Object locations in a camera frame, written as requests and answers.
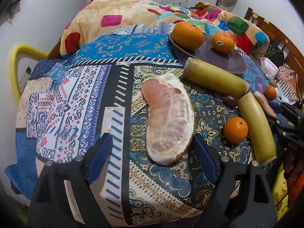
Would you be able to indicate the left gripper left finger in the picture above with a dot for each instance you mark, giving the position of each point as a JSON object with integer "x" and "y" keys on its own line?
{"x": 63, "y": 197}

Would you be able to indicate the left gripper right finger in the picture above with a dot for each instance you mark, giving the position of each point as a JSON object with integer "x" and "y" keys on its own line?
{"x": 241, "y": 197}

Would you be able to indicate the small pomelo segment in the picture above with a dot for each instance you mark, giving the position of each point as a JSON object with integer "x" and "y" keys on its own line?
{"x": 264, "y": 104}

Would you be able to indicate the sugarcane piece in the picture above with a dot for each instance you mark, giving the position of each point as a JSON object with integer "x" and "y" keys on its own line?
{"x": 214, "y": 78}
{"x": 262, "y": 141}

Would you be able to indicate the small tangerine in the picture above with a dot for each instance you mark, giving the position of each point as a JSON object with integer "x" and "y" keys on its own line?
{"x": 235, "y": 129}
{"x": 270, "y": 93}

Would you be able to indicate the dark red grape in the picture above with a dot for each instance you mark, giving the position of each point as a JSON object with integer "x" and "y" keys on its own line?
{"x": 230, "y": 101}

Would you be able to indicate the purple round plate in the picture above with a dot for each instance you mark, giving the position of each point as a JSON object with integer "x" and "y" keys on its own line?
{"x": 233, "y": 63}

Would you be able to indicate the stickered orange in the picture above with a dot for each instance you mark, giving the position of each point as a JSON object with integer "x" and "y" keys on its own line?
{"x": 222, "y": 43}

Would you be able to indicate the large pomelo segment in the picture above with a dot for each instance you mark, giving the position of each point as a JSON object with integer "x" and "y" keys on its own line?
{"x": 171, "y": 118}

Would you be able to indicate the large orange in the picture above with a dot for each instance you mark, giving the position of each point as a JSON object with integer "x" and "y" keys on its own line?
{"x": 187, "y": 36}

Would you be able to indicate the wooden headboard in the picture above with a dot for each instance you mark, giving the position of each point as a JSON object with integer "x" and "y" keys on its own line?
{"x": 293, "y": 58}

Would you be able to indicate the black striped bag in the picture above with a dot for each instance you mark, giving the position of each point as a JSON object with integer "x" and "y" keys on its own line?
{"x": 275, "y": 54}

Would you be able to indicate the colourful patchwork quilt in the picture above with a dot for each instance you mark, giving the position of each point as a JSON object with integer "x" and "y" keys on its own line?
{"x": 104, "y": 16}

